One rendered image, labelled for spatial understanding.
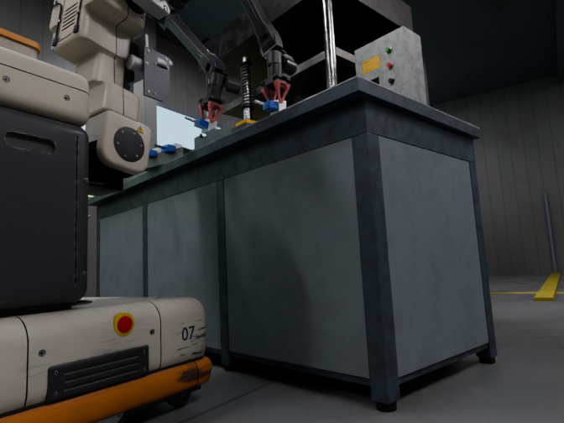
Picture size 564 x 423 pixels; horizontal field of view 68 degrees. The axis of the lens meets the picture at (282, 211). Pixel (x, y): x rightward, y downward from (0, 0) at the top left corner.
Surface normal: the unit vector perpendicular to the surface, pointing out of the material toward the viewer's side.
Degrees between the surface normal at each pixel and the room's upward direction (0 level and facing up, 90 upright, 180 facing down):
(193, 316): 85
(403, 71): 90
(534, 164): 90
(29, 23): 90
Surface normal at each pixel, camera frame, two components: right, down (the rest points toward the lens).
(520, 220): -0.56, -0.08
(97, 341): 0.83, -0.11
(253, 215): -0.74, -0.05
